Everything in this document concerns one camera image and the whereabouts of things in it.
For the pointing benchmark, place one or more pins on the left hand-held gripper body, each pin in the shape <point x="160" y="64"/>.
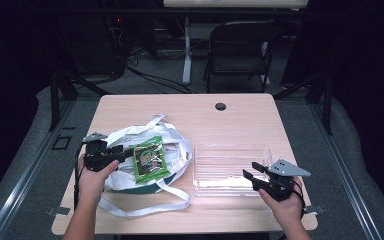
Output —
<point x="95" y="156"/>

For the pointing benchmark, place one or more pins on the black metal stand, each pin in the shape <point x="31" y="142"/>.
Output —
<point x="327" y="100"/>
<point x="55" y="96"/>

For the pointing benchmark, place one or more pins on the green snack packet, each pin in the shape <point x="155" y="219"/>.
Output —
<point x="150" y="161"/>

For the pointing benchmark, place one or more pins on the person's right hand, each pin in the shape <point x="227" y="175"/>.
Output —
<point x="285" y="210"/>

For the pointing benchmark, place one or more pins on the white tote bag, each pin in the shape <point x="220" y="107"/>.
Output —
<point x="176" y="156"/>

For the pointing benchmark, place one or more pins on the white desk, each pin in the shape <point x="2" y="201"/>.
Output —
<point x="187" y="50"/>

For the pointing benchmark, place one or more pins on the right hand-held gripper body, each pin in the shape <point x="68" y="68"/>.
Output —
<point x="280" y="181"/>

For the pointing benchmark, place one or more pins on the black folding chair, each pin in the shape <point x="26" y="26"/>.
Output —
<point x="240" y="50"/>

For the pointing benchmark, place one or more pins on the person's left hand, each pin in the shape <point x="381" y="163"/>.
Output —
<point x="93" y="181"/>

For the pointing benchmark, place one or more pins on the clear plastic box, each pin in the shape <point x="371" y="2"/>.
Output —
<point x="223" y="170"/>

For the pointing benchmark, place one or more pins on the grey metal floor rail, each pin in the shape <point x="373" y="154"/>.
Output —
<point x="16" y="186"/>
<point x="350" y="180"/>

